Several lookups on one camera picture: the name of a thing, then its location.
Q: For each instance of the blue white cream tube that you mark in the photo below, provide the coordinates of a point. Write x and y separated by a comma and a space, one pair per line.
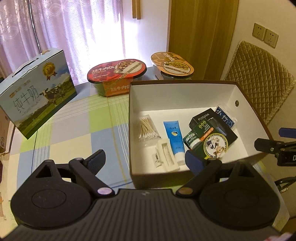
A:
174, 135

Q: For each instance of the quilted tan chair cushion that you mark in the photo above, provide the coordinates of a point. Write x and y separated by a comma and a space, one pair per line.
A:
265, 81

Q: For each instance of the green round-label packet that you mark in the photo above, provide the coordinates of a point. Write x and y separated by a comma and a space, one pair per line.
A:
213, 144

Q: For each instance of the cotton swab bag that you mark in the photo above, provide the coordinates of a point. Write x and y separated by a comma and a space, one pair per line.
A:
147, 129

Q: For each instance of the pink sheer curtain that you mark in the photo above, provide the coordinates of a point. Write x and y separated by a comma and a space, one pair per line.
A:
89, 33

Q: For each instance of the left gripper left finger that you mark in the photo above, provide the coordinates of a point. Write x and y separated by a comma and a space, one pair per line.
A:
85, 171

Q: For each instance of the beige wall socket plate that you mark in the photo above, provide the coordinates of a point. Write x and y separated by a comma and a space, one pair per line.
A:
258, 31

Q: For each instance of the brown wooden wardrobe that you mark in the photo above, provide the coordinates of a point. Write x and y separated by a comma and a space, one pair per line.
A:
201, 32

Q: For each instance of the red instant meal bowl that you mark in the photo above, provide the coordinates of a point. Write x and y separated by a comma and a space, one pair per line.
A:
114, 78

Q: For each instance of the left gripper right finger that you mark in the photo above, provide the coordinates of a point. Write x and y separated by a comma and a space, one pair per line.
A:
203, 170

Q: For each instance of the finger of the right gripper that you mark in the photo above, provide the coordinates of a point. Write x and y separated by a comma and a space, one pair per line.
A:
267, 145
287, 132

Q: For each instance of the blue milk carton box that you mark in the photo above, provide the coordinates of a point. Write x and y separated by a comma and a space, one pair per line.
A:
37, 90

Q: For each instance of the orange instant meal bowl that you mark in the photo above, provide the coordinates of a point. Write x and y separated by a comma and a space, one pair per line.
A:
168, 66

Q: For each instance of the black shaver box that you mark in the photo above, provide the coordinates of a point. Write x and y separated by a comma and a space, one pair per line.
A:
216, 122

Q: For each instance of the checkered tablecloth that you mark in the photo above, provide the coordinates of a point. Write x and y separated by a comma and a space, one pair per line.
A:
91, 122

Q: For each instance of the small white sachet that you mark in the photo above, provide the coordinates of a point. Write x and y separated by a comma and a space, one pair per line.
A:
156, 160

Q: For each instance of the small green white jar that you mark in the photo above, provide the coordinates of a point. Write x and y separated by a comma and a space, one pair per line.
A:
191, 140

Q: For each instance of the cardboard boxes beside table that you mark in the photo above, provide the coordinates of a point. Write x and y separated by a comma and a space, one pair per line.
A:
4, 131

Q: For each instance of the clear floss pick box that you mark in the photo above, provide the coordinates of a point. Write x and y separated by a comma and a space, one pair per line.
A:
226, 115

